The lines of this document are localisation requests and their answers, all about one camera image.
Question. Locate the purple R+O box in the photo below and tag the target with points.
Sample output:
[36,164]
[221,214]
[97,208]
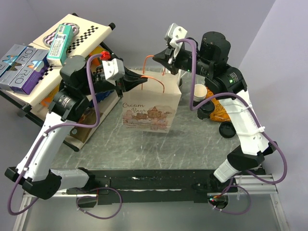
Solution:
[31,73]

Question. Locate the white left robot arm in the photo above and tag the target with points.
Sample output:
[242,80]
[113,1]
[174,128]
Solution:
[74,105]

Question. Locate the orange potato chips bag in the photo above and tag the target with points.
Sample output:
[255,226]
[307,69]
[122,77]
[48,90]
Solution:
[219,114]

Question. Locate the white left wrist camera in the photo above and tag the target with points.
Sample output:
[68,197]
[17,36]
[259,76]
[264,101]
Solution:
[113,67]

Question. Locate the black paper coffee cup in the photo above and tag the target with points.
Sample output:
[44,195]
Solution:
[205,110]

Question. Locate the grey straw holder cup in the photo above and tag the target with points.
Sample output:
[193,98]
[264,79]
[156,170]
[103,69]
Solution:
[180,82]

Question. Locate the stack of paper cups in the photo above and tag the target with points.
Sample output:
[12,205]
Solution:
[200,92]

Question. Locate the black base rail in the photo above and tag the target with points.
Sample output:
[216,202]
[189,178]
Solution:
[153,185]

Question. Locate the brown paper takeout bag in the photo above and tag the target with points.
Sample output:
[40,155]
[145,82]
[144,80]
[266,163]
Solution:
[152,106]

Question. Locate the silver R+O box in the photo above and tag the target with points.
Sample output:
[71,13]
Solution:
[10,65]

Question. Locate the teal product box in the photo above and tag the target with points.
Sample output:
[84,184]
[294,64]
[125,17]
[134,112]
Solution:
[61,42]

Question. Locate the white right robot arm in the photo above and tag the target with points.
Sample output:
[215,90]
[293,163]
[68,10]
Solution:
[229,88]

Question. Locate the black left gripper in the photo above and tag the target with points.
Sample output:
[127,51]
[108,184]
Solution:
[132,79]

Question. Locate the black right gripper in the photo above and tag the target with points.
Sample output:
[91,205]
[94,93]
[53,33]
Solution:
[163,57]

